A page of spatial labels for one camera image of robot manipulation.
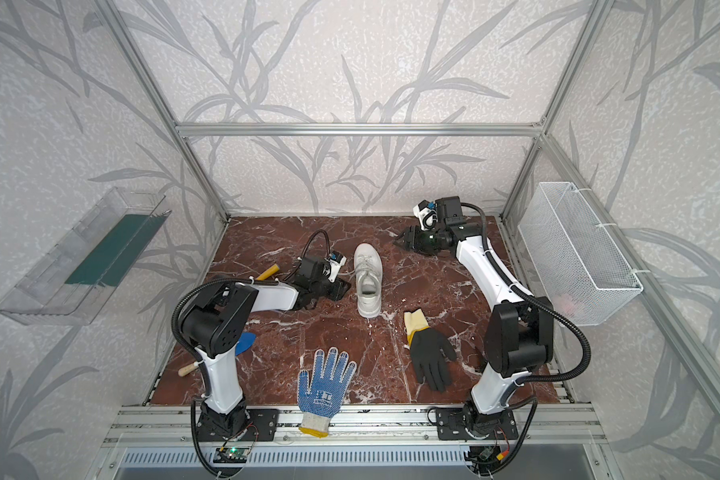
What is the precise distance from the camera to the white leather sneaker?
0.89 meters

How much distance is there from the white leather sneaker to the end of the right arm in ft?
0.58

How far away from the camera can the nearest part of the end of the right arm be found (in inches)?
25.2
